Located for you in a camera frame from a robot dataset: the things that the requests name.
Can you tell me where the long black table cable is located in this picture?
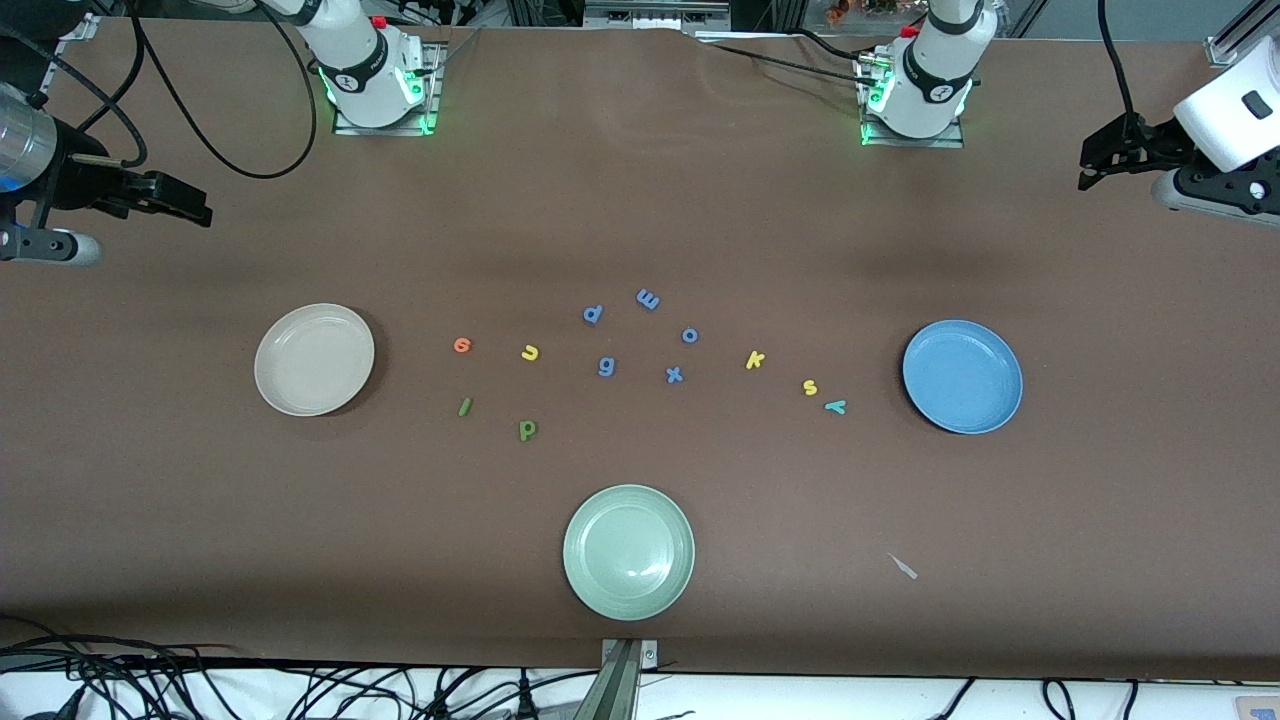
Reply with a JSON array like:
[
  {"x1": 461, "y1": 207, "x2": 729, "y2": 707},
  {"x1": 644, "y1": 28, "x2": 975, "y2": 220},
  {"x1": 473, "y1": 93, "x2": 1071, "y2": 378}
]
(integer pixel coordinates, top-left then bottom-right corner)
[{"x1": 700, "y1": 38, "x2": 869, "y2": 81}]

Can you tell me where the large aluminium corner rail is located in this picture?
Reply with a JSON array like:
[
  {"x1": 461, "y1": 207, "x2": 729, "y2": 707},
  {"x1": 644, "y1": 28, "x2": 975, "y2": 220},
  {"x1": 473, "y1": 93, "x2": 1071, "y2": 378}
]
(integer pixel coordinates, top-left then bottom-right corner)
[{"x1": 1205, "y1": 0, "x2": 1280, "y2": 69}]

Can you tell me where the tangled black floor cable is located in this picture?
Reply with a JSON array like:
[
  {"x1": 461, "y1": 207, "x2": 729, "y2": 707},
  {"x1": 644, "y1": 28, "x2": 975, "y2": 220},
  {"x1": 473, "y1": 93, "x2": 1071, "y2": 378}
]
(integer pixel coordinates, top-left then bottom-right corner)
[{"x1": 0, "y1": 630, "x2": 216, "y2": 720}]

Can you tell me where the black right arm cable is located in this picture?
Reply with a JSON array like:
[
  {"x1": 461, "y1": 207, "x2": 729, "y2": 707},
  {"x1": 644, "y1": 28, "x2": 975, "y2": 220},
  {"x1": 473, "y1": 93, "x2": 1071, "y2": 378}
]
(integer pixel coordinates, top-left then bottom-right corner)
[{"x1": 128, "y1": 0, "x2": 319, "y2": 181}]

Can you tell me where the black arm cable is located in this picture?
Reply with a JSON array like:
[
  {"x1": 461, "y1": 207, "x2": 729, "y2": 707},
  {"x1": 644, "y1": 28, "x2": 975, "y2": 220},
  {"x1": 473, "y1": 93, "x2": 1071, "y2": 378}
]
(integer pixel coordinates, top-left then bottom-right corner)
[
  {"x1": 128, "y1": 0, "x2": 319, "y2": 181},
  {"x1": 1098, "y1": 0, "x2": 1143, "y2": 129}
]

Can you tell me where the beige brown plate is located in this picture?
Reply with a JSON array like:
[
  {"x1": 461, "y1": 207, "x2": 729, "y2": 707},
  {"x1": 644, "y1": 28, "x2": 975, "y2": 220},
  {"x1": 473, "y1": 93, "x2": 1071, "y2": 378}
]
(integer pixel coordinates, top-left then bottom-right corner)
[{"x1": 254, "y1": 303, "x2": 376, "y2": 417}]

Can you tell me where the aluminium profile post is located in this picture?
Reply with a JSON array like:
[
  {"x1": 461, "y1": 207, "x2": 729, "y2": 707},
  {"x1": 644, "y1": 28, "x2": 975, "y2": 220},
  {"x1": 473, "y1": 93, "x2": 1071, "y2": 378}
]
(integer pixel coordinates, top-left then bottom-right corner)
[{"x1": 572, "y1": 640, "x2": 643, "y2": 720}]

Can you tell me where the short black table cable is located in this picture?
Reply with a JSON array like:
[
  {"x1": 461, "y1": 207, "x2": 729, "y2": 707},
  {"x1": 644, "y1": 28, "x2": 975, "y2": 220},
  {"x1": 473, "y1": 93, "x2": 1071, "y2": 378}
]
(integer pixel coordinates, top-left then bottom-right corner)
[{"x1": 785, "y1": 28, "x2": 876, "y2": 63}]

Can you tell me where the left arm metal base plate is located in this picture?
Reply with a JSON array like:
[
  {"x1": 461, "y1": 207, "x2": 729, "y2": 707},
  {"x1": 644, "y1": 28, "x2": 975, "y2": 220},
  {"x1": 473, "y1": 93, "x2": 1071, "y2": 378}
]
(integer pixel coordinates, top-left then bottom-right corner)
[{"x1": 858, "y1": 50, "x2": 966, "y2": 149}]

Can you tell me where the grey metal frame piece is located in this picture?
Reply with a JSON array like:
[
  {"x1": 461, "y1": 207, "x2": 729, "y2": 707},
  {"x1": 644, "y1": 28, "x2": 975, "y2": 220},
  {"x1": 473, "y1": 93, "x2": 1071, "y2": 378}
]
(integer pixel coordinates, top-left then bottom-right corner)
[{"x1": 583, "y1": 0, "x2": 733, "y2": 31}]

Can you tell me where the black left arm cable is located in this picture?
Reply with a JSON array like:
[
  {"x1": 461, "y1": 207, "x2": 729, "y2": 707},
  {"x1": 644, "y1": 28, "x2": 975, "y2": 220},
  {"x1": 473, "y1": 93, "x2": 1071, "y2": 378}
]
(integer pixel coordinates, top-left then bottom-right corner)
[{"x1": 1098, "y1": 0, "x2": 1143, "y2": 129}]

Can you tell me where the blue plate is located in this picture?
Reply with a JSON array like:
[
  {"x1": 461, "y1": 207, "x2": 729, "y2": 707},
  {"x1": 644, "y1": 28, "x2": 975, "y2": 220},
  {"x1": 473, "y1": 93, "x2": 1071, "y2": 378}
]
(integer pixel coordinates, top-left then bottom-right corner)
[{"x1": 902, "y1": 319, "x2": 1024, "y2": 435}]

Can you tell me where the black plug cable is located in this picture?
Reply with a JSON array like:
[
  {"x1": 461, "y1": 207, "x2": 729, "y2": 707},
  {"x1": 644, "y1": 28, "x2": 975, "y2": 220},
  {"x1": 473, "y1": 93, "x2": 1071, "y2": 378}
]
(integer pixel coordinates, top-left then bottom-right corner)
[{"x1": 505, "y1": 668, "x2": 541, "y2": 720}]

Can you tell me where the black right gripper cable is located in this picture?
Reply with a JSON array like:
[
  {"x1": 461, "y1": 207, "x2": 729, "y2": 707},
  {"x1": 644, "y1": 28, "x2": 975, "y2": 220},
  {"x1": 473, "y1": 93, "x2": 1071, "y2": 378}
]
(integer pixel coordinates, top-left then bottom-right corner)
[{"x1": 0, "y1": 20, "x2": 151, "y2": 166}]

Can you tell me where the pale green plate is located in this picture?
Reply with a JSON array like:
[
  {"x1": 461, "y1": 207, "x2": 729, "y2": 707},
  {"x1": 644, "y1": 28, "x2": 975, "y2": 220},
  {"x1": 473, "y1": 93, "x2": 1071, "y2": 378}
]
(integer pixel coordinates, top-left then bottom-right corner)
[{"x1": 562, "y1": 484, "x2": 696, "y2": 622}]

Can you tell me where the silver post bracket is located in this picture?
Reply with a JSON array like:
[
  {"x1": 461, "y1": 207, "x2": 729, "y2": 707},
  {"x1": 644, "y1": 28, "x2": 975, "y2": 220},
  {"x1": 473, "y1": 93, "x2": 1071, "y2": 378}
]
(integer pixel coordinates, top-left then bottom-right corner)
[{"x1": 600, "y1": 638, "x2": 660, "y2": 671}]

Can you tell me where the brown paper table cover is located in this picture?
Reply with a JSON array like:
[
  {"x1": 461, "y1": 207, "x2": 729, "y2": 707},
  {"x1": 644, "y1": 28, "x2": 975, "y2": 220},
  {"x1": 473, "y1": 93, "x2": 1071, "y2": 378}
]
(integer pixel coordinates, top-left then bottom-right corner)
[{"x1": 0, "y1": 18, "x2": 1280, "y2": 681}]

